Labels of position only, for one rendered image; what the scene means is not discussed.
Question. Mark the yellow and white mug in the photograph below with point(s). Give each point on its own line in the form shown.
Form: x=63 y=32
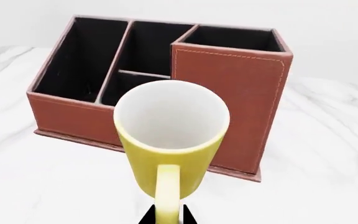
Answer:
x=169 y=144

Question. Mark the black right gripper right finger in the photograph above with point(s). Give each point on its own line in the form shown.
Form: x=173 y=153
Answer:
x=189 y=215

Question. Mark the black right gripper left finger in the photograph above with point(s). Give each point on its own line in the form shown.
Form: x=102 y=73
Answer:
x=149 y=215

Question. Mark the brown leather desk caddy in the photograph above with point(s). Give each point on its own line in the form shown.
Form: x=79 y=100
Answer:
x=238 y=93

